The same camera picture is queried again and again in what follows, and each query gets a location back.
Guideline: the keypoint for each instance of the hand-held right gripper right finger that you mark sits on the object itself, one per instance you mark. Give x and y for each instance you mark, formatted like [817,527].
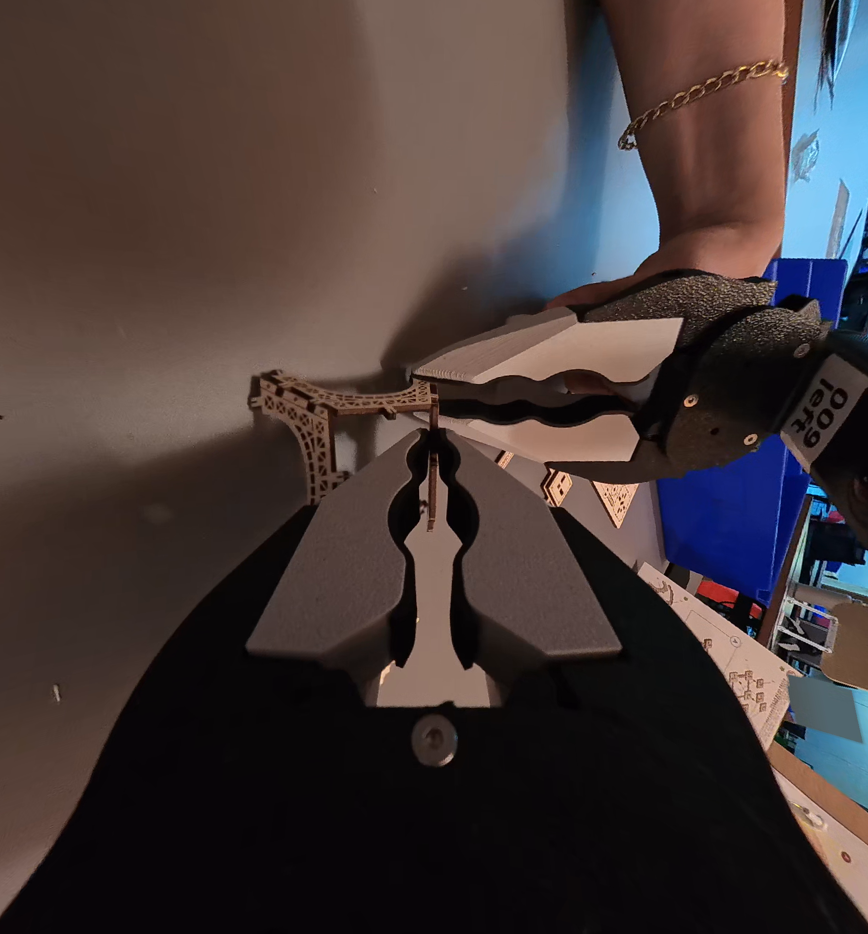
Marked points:
[536,584]

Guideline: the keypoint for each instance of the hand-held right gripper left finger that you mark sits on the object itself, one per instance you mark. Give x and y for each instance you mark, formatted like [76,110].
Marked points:
[331,584]

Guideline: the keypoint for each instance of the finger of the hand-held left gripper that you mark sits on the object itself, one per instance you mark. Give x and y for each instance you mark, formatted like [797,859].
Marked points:
[587,346]
[587,445]

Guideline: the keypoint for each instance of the single wooden lattice arch piece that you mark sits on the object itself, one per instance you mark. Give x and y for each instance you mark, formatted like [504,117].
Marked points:
[431,474]

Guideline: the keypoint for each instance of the wooden lattice arch base assembly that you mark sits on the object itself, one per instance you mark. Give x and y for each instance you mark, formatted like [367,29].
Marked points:
[295,400]

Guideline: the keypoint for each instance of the person's left forearm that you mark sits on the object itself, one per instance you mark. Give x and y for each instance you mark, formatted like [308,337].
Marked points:
[703,182]

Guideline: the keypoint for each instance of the grey desk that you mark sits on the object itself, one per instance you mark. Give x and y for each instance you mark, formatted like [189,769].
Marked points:
[149,219]

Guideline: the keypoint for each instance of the person's left hand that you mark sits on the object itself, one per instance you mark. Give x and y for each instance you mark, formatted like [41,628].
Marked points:
[667,264]

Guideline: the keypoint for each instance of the wooden cutout parts sheet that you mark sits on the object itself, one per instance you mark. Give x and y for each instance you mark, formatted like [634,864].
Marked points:
[616,500]

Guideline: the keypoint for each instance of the blue plastic bin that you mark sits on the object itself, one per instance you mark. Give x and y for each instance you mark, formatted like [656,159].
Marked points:
[725,525]

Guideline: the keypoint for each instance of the folded assembly diagram sheet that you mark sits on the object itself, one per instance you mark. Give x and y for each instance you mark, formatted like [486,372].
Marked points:
[740,678]

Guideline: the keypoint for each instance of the cardboard panel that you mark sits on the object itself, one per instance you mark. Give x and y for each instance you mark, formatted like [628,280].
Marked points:
[864,646]

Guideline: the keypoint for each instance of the cardboard backing board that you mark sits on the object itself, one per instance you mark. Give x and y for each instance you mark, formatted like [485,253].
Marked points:
[842,794]

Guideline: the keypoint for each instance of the large printed instruction sheet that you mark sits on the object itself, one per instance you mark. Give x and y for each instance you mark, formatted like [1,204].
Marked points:
[864,875]

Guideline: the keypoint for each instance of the wooden frame with square pads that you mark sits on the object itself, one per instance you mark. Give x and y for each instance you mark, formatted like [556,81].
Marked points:
[556,487]

